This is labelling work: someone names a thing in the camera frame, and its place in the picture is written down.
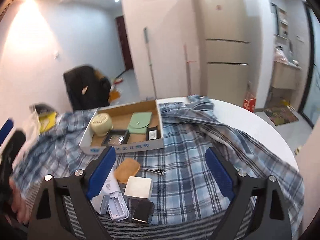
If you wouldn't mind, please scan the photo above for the red gift box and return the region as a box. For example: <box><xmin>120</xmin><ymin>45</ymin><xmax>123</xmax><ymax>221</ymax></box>
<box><xmin>242</xmin><ymin>90</ymin><xmax>256</xmax><ymax>113</ymax></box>

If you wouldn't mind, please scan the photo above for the grey striped towel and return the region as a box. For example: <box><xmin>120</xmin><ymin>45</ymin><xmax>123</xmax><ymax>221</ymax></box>
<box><xmin>22</xmin><ymin>177</ymin><xmax>258</xmax><ymax>240</ymax></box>

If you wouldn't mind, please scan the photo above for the metal nail clipper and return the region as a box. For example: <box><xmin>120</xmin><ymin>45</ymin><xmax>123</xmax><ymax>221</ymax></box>
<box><xmin>141</xmin><ymin>168</ymin><xmax>166</xmax><ymax>176</ymax></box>

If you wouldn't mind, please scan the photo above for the red broom stick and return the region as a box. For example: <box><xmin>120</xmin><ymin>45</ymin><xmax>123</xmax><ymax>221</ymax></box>
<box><xmin>183</xmin><ymin>43</ymin><xmax>199</xmax><ymax>96</ymax></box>

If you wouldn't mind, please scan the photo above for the blue plaid cloth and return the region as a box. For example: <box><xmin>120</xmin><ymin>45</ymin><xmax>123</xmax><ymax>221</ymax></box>
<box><xmin>13</xmin><ymin>95</ymin><xmax>304</xmax><ymax>233</ymax></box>

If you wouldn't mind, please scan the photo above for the small black glossy box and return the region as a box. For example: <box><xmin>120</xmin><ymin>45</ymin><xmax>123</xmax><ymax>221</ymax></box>
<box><xmin>131</xmin><ymin>200</ymin><xmax>155</xmax><ymax>224</ymax></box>

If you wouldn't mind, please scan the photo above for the cardboard tray box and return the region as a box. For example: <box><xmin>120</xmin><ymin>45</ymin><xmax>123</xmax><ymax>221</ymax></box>
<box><xmin>79</xmin><ymin>100</ymin><xmax>164</xmax><ymax>155</ymax></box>

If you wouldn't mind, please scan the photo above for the round cream tin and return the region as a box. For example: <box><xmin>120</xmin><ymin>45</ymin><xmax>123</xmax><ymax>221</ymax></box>
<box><xmin>90</xmin><ymin>113</ymin><xmax>113</xmax><ymax>137</ymax></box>

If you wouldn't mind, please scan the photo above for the orange translucent soap box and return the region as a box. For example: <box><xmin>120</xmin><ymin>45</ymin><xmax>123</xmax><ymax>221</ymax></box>
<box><xmin>114</xmin><ymin>158</ymin><xmax>140</xmax><ymax>184</ymax></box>

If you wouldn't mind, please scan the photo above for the chair with black jacket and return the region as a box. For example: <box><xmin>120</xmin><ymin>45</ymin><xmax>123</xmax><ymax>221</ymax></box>
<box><xmin>63</xmin><ymin>65</ymin><xmax>112</xmax><ymax>111</ymax></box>

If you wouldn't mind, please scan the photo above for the black box with label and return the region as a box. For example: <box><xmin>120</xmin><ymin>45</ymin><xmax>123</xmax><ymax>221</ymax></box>
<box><xmin>146</xmin><ymin>126</ymin><xmax>161</xmax><ymax>140</ymax></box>

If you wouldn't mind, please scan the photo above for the dark red door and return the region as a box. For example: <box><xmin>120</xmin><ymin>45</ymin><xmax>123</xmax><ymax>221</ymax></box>
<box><xmin>116</xmin><ymin>16</ymin><xmax>133</xmax><ymax>70</ymax></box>

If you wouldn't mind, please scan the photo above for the mop with metal handle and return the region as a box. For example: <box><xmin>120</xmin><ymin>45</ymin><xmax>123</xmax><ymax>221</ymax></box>
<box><xmin>143</xmin><ymin>27</ymin><xmax>157</xmax><ymax>98</ymax></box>

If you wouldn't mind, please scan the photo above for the white square box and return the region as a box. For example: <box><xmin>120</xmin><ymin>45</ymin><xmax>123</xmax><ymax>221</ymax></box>
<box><xmin>124</xmin><ymin>176</ymin><xmax>153</xmax><ymax>199</ymax></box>

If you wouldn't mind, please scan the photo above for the black tray with clear lid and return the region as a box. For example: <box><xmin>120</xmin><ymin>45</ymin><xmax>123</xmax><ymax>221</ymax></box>
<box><xmin>101</xmin><ymin>129</ymin><xmax>130</xmax><ymax>146</ymax></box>

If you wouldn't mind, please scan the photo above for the green leather pouch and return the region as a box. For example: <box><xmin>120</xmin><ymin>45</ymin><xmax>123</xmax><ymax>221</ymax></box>
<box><xmin>127</xmin><ymin>112</ymin><xmax>152</xmax><ymax>134</ymax></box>

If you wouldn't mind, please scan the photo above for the white plastic bag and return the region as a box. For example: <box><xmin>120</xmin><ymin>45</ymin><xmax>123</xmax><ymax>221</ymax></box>
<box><xmin>22</xmin><ymin>111</ymin><xmax>41</xmax><ymax>147</ymax></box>

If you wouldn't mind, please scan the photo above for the beige sink cabinet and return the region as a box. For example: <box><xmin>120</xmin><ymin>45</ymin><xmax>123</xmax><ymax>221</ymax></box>
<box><xmin>271</xmin><ymin>61</ymin><xmax>301</xmax><ymax>90</ymax></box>

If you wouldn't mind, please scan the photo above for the patterned floor mat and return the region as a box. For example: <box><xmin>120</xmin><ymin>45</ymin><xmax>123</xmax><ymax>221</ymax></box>
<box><xmin>263</xmin><ymin>106</ymin><xmax>298</xmax><ymax>126</ymax></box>

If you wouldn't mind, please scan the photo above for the white rectangular case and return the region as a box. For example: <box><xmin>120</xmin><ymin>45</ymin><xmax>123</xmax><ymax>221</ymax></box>
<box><xmin>91</xmin><ymin>169</ymin><xmax>129</xmax><ymax>221</ymax></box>

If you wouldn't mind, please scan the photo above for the yellow bag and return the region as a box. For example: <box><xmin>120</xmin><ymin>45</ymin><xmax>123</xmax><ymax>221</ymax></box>
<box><xmin>39</xmin><ymin>112</ymin><xmax>57</xmax><ymax>133</ymax></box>

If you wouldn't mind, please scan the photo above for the beige refrigerator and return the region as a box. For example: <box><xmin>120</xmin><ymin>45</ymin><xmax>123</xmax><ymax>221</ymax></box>
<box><xmin>193</xmin><ymin>0</ymin><xmax>251</xmax><ymax>106</ymax></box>

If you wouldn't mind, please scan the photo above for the person's left hand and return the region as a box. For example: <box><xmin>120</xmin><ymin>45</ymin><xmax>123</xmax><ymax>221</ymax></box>
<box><xmin>9</xmin><ymin>179</ymin><xmax>30</xmax><ymax>225</ymax></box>

